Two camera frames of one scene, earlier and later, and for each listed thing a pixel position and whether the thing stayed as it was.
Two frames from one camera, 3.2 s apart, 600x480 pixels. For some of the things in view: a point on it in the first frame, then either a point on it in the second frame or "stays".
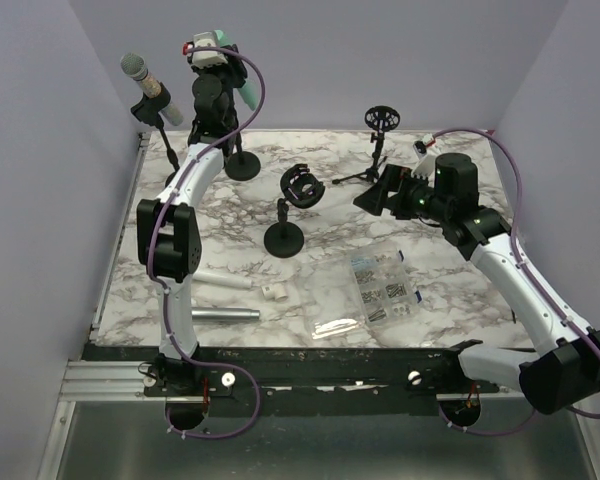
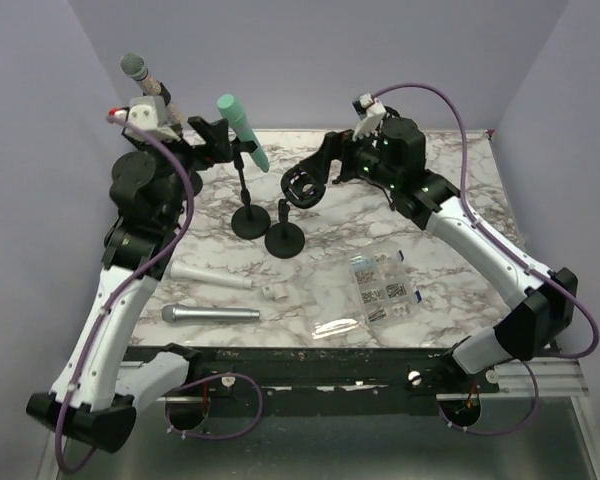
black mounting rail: x=299 y=371 stays
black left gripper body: x=227 y=75 to x=190 y=156
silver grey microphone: x=222 y=314 stays
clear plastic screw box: x=386 y=288 stays
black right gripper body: x=416 y=197 to x=364 y=157
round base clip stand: x=242 y=165 to x=250 y=222
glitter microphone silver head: x=136 y=66 stays
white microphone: x=225 y=280 stays
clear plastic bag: x=332 y=327 stays
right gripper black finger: x=373 y=199 to x=330 y=150
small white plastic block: x=275 y=291 stays
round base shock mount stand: x=299 y=187 stays
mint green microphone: x=249 y=91 to x=242 y=129
